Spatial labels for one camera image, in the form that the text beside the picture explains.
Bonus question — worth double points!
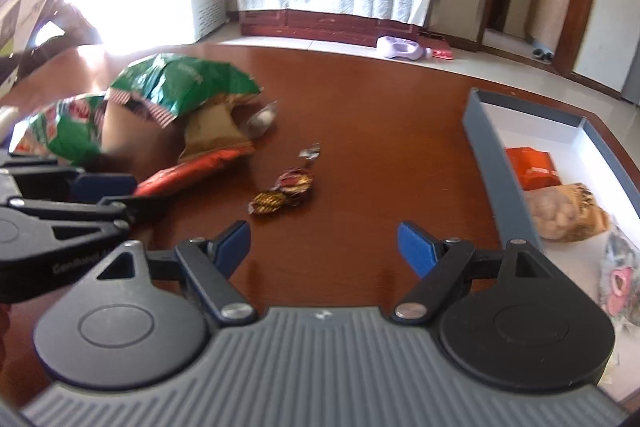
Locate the red long snack packet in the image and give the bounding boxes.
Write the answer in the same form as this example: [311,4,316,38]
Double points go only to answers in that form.
[134,146,254,197]

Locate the orange peanut snack bag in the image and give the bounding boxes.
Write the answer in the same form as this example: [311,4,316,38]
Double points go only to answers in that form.
[525,183,611,243]

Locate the red gold candies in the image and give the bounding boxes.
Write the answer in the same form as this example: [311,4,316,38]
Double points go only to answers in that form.
[247,167,314,216]

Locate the tan brown snack packet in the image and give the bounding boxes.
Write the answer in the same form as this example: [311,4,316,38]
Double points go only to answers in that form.
[179,101,252,162]

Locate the orange square snack packet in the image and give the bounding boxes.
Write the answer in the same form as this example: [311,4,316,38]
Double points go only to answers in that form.
[506,147,561,191]

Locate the green red snack bag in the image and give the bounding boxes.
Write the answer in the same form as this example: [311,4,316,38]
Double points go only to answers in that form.
[9,92,107,167]

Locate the pink white snack packet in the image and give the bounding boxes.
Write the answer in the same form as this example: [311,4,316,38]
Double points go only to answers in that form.
[599,225,639,331]

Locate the grey shallow tray box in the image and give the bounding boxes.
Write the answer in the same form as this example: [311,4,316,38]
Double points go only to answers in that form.
[462,89,639,410]

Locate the green chip bag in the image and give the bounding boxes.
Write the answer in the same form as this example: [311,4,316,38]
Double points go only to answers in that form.
[107,53,262,128]

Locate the small silver candy wrapper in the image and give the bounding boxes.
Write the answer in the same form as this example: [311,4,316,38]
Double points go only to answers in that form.
[298,143,321,164]

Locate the red floor mat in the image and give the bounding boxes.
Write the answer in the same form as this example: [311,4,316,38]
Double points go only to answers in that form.
[418,31,454,61]

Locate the purple white floor toy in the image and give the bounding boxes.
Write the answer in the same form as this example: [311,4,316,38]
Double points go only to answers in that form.
[375,36,433,62]

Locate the dark wood TV cabinet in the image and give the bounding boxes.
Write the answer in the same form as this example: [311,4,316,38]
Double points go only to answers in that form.
[239,9,423,48]

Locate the kitchen counter cabinet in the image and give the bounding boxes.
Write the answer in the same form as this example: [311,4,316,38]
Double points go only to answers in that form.
[524,0,570,53]

